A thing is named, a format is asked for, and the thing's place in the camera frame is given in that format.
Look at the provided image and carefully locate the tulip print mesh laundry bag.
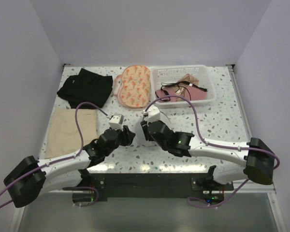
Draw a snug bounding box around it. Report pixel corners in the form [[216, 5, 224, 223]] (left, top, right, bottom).
[[113, 65, 151, 109]]

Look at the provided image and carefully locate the white plastic basket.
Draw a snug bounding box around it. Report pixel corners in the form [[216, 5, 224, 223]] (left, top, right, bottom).
[[150, 65, 217, 108]]

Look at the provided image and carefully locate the black garment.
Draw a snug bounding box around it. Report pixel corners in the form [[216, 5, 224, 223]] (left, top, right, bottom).
[[57, 68, 113, 109]]

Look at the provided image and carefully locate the round white mesh laundry bag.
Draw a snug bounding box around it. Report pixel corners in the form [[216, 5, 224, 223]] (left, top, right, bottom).
[[133, 112, 172, 147]]

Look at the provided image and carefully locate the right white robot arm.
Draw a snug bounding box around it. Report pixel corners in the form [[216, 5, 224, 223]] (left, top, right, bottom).
[[135, 120, 278, 190]]

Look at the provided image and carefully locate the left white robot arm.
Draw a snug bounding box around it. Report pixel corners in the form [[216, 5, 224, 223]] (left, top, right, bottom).
[[3, 126, 135, 208]]

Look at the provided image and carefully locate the pink beige bra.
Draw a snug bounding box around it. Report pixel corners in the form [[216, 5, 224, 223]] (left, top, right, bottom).
[[175, 74, 199, 101]]

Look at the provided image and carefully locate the beige folded garment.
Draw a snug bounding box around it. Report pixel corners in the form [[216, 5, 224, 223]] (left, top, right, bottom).
[[44, 107, 98, 158]]

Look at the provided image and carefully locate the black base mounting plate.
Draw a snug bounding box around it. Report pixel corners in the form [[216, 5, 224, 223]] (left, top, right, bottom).
[[62, 169, 234, 208]]

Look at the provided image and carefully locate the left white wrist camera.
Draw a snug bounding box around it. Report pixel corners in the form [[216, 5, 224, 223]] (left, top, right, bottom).
[[109, 114, 124, 130]]

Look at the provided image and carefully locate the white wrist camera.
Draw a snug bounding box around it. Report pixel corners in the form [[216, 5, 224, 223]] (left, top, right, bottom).
[[109, 114, 124, 130], [143, 105, 160, 124]]

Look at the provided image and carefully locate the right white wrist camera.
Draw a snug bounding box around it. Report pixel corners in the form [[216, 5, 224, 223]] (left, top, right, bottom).
[[143, 105, 160, 124]]

